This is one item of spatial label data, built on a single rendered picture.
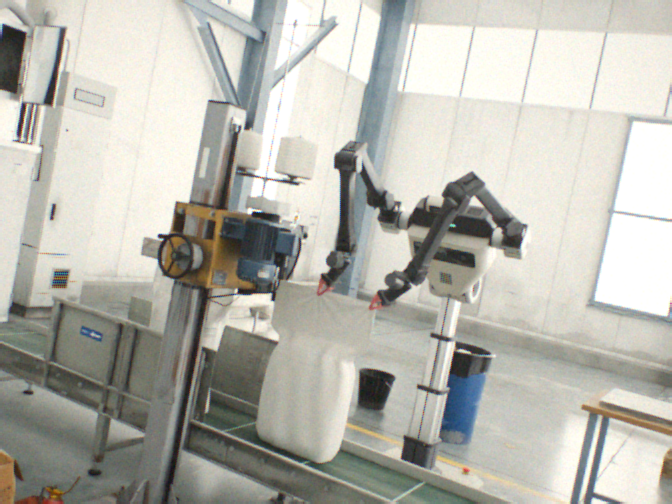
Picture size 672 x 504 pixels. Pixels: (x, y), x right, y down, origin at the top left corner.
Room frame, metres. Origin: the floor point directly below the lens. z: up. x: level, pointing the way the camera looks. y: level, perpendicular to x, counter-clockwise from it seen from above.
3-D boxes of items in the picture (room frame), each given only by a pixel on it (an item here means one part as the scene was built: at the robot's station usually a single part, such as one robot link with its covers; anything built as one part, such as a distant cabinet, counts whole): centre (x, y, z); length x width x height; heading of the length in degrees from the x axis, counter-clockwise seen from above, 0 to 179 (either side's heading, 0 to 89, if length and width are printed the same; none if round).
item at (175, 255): (2.75, 0.61, 1.13); 0.18 x 0.11 x 0.18; 61
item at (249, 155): (3.10, 0.46, 1.61); 0.15 x 0.14 x 0.17; 61
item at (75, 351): (3.29, 0.88, 0.54); 1.05 x 0.02 x 0.41; 61
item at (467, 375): (5.11, -1.02, 0.32); 0.51 x 0.48 x 0.65; 151
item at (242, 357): (3.76, 0.62, 0.54); 1.05 x 0.02 x 0.41; 61
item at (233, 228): (2.85, 0.39, 1.27); 0.12 x 0.09 x 0.09; 151
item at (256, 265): (2.84, 0.30, 1.21); 0.15 x 0.15 x 0.25
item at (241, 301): (6.06, 0.77, 0.56); 0.66 x 0.42 x 0.15; 151
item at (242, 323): (6.06, 0.78, 0.32); 0.66 x 0.43 x 0.15; 153
